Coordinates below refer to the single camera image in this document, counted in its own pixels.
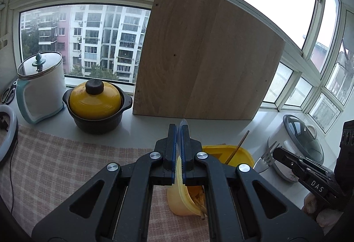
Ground pink checked cloth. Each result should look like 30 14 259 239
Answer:
0 124 211 237

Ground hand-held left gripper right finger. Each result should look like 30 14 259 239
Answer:
180 124 324 242

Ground person's right hand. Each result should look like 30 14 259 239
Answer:
303 192 344 228

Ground white floral rice cooker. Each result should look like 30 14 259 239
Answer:
267 115 324 183

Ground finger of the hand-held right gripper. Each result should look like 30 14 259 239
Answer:
272 146 308 179

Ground yellow pot lid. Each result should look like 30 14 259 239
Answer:
69 79 123 120

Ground white canister with glass lid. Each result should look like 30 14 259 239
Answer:
16 52 66 124

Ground yellow plastic container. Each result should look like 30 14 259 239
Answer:
167 145 255 217

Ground black casserole pot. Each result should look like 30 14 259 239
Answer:
62 89 134 134

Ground scissors with white handles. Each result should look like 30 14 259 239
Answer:
1 81 18 105

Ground white ring light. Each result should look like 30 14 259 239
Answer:
0 105 19 169

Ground light wooden board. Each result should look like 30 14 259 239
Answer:
132 0 285 121

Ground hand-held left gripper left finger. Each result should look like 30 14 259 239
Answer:
32 124 177 242

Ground black cable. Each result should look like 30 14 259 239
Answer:
9 148 15 222

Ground short wooden chopstick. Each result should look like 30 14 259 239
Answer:
193 192 207 221

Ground black appliance with knobs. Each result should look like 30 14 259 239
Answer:
333 120 354 176

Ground silver fork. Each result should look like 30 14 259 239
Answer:
253 141 280 174

